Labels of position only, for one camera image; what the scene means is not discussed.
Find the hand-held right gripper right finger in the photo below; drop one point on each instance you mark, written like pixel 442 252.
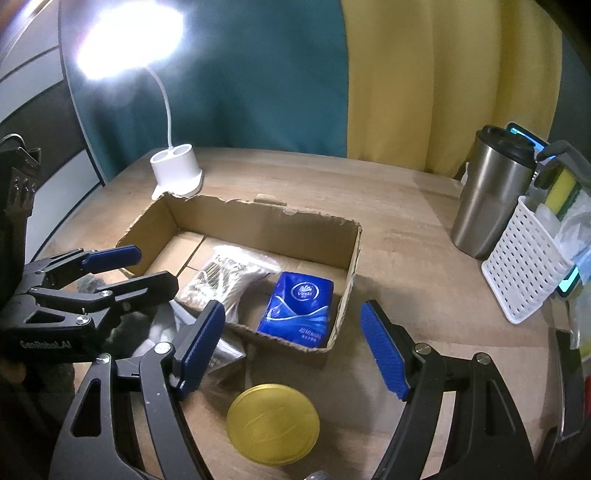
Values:
pixel 383 350

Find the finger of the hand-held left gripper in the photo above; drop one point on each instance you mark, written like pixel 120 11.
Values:
pixel 147 288
pixel 113 257

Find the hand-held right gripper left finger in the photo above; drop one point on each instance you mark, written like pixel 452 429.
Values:
pixel 203 344

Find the grey cloth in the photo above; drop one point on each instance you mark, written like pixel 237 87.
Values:
pixel 90 282

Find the white cloth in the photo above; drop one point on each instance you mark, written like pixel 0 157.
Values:
pixel 159 330

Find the red can with yellow lid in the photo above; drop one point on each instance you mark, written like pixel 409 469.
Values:
pixel 272 424

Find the cardboard box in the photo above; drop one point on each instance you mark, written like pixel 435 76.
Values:
pixel 295 235

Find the clear barcode zip bag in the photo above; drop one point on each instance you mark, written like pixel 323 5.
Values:
pixel 221 281

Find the blue tissue pack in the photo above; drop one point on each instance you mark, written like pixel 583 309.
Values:
pixel 295 314

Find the white desk lamp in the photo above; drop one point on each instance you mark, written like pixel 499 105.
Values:
pixel 178 173

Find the white perforated basket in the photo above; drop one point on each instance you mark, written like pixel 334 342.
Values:
pixel 521 267

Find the black object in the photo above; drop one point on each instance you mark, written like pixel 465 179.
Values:
pixel 565 383

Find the stainless steel tumbler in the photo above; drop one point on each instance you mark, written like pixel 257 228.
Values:
pixel 489 198

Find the clear plastic bag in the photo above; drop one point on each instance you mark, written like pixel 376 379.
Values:
pixel 575 230

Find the yellow sponge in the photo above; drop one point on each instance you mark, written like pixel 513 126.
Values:
pixel 561 189

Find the teal and yellow curtain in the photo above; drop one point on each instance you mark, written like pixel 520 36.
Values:
pixel 277 69

